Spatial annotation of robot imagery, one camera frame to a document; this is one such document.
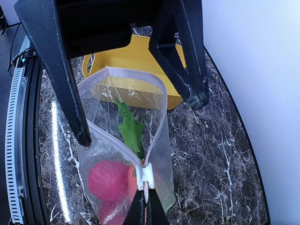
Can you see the green toy leafy vegetable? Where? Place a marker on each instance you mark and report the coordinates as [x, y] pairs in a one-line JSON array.
[[130, 129]]

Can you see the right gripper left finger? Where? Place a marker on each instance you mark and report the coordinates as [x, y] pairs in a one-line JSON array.
[[136, 213]]

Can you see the clear dotted zip bag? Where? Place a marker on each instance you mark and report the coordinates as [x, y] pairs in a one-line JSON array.
[[146, 96]]

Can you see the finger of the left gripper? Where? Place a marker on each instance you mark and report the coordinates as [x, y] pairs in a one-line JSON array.
[[176, 44], [41, 24]]

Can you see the white slotted cable duct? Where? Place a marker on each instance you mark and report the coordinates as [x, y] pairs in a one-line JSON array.
[[14, 145]]

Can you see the orange toy carrot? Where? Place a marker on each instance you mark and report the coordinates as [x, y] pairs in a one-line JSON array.
[[132, 183]]

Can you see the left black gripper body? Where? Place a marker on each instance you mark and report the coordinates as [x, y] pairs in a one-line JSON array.
[[91, 26]]

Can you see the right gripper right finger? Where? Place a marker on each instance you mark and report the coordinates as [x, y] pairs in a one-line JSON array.
[[155, 211]]

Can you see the red toy tomato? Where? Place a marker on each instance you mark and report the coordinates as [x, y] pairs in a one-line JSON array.
[[113, 213]]

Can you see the red toy apple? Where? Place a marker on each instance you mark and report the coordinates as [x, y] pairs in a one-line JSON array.
[[108, 181]]

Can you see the yellow plastic basket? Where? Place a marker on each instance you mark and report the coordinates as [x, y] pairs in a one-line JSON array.
[[134, 56]]

